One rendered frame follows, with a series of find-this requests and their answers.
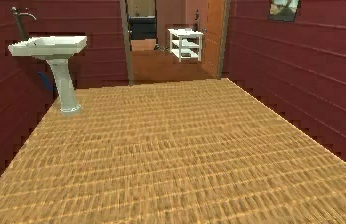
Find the white shelf unit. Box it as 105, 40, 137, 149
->
167, 27, 204, 63

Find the orange room door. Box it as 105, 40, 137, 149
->
202, 0, 229, 80

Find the black cabinet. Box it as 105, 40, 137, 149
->
128, 15, 158, 41

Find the dark metal faucet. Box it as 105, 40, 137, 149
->
10, 6, 38, 42

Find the white pedestal sink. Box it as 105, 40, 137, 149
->
7, 35, 88, 115

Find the framed wall picture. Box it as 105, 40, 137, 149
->
268, 0, 301, 23

